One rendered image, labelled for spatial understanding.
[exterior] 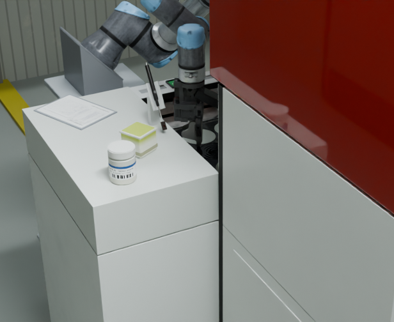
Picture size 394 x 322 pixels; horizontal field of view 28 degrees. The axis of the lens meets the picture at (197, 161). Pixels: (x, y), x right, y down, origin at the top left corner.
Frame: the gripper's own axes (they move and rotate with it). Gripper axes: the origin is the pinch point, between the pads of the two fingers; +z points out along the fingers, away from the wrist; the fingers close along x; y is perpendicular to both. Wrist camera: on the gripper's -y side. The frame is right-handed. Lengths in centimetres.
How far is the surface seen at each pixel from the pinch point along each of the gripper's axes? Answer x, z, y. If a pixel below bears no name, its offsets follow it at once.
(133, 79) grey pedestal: -66, 9, 29
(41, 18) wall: -259, 54, 114
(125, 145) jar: 30.0, -14.7, 17.0
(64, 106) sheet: -11.6, -5.6, 42.2
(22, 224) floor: -89, 91, 87
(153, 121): -0.2, -6.7, 13.5
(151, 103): 2.5, -13.5, 13.6
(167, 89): -26.4, -4.8, 12.1
